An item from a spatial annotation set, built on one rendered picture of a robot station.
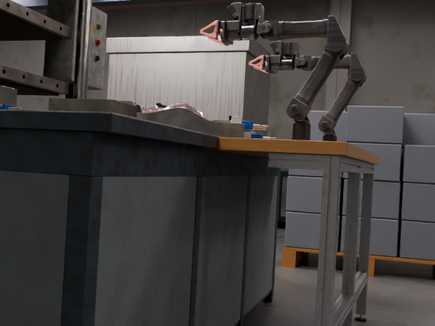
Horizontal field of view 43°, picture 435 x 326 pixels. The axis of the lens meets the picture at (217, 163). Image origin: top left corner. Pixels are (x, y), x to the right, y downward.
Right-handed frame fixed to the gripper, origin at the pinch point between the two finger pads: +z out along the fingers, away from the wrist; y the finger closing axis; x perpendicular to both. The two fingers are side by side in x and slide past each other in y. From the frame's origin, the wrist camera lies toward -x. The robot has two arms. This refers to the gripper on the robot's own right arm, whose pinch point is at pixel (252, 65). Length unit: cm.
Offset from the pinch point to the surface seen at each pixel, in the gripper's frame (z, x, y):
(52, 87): 72, 18, 56
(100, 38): 80, -14, 9
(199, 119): -7, 34, 80
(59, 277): -10, 74, 157
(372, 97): -1, -62, -583
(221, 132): -14, 38, 78
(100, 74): 80, 4, 7
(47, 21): 71, -8, 62
